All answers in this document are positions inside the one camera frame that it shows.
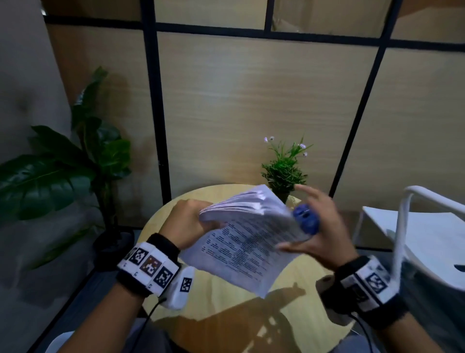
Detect person's left hand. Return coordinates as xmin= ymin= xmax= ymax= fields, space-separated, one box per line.
xmin=158 ymin=198 xmax=223 ymax=252

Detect person's right hand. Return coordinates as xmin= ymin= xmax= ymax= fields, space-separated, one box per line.
xmin=275 ymin=184 xmax=360 ymax=273

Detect blue stapler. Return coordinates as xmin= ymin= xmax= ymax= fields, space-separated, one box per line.
xmin=292 ymin=203 xmax=320 ymax=236

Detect stack of printed papers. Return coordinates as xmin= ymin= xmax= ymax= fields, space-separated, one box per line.
xmin=179 ymin=184 xmax=313 ymax=299

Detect person's right forearm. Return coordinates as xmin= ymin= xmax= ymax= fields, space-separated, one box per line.
xmin=377 ymin=312 xmax=446 ymax=353

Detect person's left forearm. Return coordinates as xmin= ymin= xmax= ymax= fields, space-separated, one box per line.
xmin=58 ymin=282 xmax=146 ymax=353

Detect round wooden table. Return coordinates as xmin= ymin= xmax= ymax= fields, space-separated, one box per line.
xmin=137 ymin=183 xmax=355 ymax=353

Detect person's grey trousers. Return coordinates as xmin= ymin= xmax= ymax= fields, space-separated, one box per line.
xmin=123 ymin=320 xmax=189 ymax=353

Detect black left wristband with markers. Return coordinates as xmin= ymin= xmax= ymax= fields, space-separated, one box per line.
xmin=116 ymin=232 xmax=181 ymax=298

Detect small potted flowering plant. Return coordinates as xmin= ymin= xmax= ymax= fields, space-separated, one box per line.
xmin=261 ymin=136 xmax=313 ymax=204

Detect white metal chair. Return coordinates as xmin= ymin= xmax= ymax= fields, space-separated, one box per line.
xmin=352 ymin=185 xmax=465 ymax=291

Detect large leafy potted plant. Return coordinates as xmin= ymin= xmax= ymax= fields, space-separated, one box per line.
xmin=0 ymin=66 xmax=136 ymax=272

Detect white plastic bin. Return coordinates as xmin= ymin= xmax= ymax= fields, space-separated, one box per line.
xmin=45 ymin=331 xmax=75 ymax=353

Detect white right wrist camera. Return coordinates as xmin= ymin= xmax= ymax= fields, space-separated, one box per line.
xmin=315 ymin=274 xmax=355 ymax=326

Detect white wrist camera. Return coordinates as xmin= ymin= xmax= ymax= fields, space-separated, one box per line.
xmin=315 ymin=274 xmax=355 ymax=326
xmin=159 ymin=265 xmax=197 ymax=311

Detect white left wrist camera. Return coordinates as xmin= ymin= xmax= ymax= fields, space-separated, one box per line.
xmin=159 ymin=265 xmax=197 ymax=311

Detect black right camera cable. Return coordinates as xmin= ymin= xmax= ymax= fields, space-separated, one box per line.
xmin=348 ymin=312 xmax=375 ymax=353

